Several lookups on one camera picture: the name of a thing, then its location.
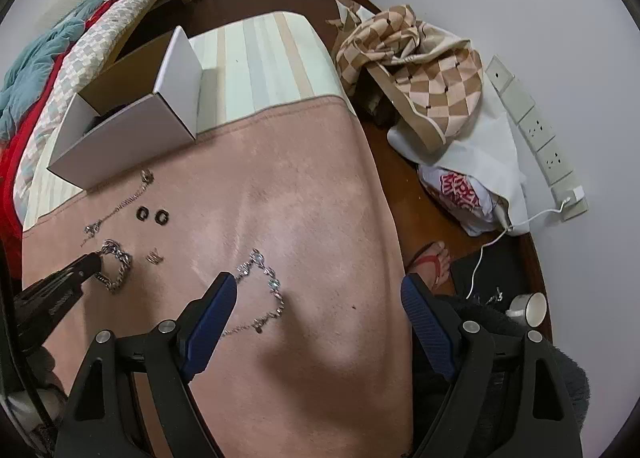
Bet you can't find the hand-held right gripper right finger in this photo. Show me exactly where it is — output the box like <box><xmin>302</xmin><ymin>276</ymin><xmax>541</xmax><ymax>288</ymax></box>
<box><xmin>400</xmin><ymin>273</ymin><xmax>583</xmax><ymax>458</ymax></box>

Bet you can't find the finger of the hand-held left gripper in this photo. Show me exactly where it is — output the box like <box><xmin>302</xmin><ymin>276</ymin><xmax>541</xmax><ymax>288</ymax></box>
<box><xmin>15</xmin><ymin>265</ymin><xmax>103</xmax><ymax>344</ymax></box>
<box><xmin>15</xmin><ymin>252</ymin><xmax>105</xmax><ymax>297</ymax></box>

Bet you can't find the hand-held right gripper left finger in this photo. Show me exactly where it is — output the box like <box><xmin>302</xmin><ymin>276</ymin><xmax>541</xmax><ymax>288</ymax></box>
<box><xmin>54</xmin><ymin>272</ymin><xmax>238</xmax><ymax>458</ymax></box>

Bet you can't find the chunky silver chain bracelet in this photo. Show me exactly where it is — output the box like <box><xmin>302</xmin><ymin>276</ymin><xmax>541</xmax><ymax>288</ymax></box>
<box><xmin>96</xmin><ymin>239</ymin><xmax>134</xmax><ymax>295</ymax></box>

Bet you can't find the gemstone silver necklace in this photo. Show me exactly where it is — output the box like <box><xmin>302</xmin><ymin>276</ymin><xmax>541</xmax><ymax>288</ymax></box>
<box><xmin>220</xmin><ymin>248</ymin><xmax>286</xmax><ymax>338</ymax></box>

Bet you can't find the white cardboard box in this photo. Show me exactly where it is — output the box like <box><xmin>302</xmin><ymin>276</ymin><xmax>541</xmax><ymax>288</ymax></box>
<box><xmin>47</xmin><ymin>26</ymin><xmax>203</xmax><ymax>190</ymax></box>

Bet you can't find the red flip-flop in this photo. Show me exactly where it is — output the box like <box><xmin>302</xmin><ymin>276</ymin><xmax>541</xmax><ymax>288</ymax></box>
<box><xmin>406</xmin><ymin>253</ymin><xmax>451</xmax><ymax>295</ymax></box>

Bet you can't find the person's foot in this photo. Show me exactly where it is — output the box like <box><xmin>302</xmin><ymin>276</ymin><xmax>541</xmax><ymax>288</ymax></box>
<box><xmin>415</xmin><ymin>241</ymin><xmax>452</xmax><ymax>291</ymax></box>

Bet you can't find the small silver trinket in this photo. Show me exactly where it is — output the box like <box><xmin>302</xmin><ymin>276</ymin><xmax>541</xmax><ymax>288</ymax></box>
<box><xmin>470</xmin><ymin>287</ymin><xmax>505</xmax><ymax>309</ymax></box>

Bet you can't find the black floor mat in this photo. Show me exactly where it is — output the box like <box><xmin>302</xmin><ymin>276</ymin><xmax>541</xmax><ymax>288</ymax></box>
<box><xmin>447</xmin><ymin>251</ymin><xmax>538</xmax><ymax>306</ymax></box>

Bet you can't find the white cup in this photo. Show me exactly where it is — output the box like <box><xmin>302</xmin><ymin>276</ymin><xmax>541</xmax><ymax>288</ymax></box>
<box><xmin>505</xmin><ymin>292</ymin><xmax>547</xmax><ymax>326</ymax></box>

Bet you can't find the red print plastic bag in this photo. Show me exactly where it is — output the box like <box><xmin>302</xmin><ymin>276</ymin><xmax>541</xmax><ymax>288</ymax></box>
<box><xmin>417</xmin><ymin>163</ymin><xmax>506</xmax><ymax>237</ymax></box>

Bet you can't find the pink blanket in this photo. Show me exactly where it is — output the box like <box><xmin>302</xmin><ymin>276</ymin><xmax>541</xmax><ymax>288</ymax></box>
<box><xmin>22</xmin><ymin>94</ymin><xmax>416</xmax><ymax>458</ymax></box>

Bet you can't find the teal blanket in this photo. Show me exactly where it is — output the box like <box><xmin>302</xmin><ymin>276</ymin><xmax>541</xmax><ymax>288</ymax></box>
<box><xmin>0</xmin><ymin>0</ymin><xmax>178</xmax><ymax>139</ymax></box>

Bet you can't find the white power strip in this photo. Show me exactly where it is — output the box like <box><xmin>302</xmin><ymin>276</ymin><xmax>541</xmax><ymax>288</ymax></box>
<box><xmin>485</xmin><ymin>55</ymin><xmax>590</xmax><ymax>222</ymax></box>

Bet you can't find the checkered quilt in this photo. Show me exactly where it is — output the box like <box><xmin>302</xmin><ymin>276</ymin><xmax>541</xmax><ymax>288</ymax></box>
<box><xmin>12</xmin><ymin>0</ymin><xmax>178</xmax><ymax>219</ymax></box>

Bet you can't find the brown checkered cloth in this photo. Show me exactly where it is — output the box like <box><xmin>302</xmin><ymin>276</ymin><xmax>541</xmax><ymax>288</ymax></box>
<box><xmin>332</xmin><ymin>6</ymin><xmax>485</xmax><ymax>151</ymax></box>

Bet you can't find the striped mattress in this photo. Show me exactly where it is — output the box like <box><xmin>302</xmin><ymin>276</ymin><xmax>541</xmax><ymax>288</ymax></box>
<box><xmin>22</xmin><ymin>12</ymin><xmax>357</xmax><ymax>231</ymax></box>

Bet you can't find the thin silver chain bracelet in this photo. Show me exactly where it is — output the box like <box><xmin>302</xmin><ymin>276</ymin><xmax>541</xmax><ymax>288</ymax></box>
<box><xmin>80</xmin><ymin>169</ymin><xmax>155</xmax><ymax>246</ymax></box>

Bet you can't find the white charger cable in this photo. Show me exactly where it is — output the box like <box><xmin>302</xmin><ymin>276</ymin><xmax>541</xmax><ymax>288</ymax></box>
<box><xmin>465</xmin><ymin>187</ymin><xmax>587</xmax><ymax>300</ymax></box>

